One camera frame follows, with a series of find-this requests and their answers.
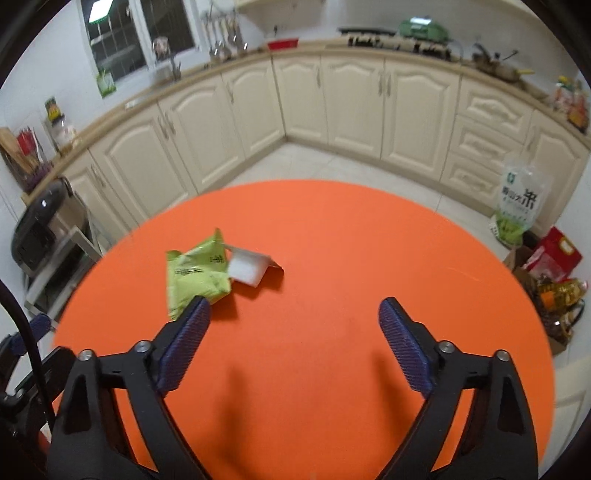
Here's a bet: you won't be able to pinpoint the green yellow snack bag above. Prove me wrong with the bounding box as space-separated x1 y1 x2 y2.
166 228 231 320

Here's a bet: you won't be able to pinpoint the kitchen faucet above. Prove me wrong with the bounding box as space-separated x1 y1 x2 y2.
151 36 181 81

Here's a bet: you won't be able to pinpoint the metal appliance stand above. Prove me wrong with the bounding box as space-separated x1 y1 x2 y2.
24 214 114 329

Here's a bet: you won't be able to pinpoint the black rice cooker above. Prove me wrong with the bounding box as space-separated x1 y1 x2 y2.
11 177 90 278

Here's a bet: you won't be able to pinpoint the cardboard box with goods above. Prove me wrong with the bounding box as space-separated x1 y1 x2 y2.
504 246 589 356

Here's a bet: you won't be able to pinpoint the purple utensil holder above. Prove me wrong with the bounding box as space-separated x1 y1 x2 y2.
0 127 53 194

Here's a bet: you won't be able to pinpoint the large glass jar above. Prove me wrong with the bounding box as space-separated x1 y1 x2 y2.
45 97 77 156

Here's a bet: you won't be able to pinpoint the red gift bag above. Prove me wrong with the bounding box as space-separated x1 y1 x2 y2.
523 226 583 283

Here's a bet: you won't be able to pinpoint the orange round table cloth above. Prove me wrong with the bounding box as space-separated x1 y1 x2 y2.
54 180 555 479

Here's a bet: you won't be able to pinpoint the white rice bag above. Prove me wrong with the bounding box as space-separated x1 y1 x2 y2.
490 153 553 248

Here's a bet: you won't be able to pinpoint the green dish soap bottle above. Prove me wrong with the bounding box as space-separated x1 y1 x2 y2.
96 69 116 98

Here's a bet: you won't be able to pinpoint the window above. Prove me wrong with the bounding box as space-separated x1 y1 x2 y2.
78 1 198 82

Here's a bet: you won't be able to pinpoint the lower cabinets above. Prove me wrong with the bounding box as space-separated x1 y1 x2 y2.
51 45 590 236

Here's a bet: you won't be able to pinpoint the hanging utensil rack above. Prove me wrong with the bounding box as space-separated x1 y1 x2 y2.
200 1 249 63

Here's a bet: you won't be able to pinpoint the condiment bottles group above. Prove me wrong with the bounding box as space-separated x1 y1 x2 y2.
552 75 590 134

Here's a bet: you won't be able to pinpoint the red bowl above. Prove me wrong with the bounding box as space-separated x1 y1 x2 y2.
267 38 298 51

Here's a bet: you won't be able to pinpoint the steel wok pan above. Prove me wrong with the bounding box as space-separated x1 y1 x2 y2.
472 43 535 84

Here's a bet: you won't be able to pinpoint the gas stove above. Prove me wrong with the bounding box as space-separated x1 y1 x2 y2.
337 27 453 62

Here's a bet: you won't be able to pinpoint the green electric cooker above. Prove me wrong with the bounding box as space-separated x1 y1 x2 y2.
399 17 451 44

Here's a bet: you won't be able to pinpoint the black cable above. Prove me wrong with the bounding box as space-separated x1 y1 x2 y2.
0 278 56 430

